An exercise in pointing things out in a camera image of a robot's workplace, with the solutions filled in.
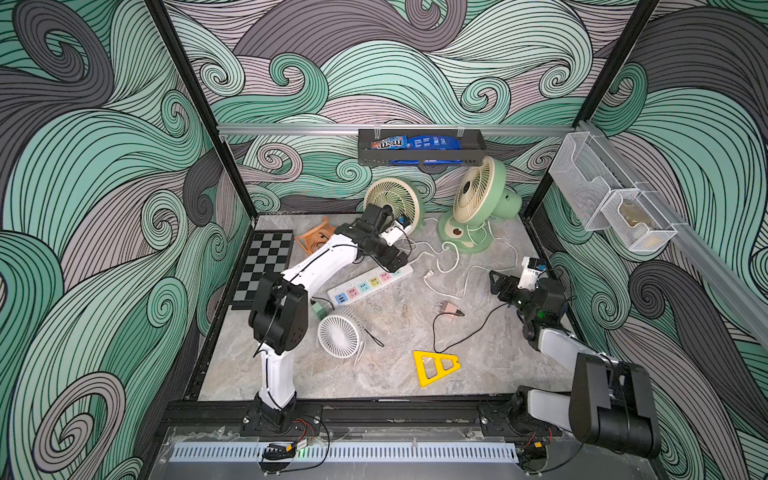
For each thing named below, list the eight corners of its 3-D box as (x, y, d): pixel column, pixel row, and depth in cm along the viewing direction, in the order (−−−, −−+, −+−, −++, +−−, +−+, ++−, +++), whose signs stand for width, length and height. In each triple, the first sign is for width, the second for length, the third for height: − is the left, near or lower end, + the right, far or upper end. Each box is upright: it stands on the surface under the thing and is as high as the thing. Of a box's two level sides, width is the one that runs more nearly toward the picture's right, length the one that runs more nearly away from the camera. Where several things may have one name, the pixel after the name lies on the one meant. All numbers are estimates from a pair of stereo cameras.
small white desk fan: (318, 345, 87) (311, 329, 78) (341, 318, 92) (337, 300, 83) (347, 369, 82) (343, 355, 73) (370, 339, 88) (369, 322, 79)
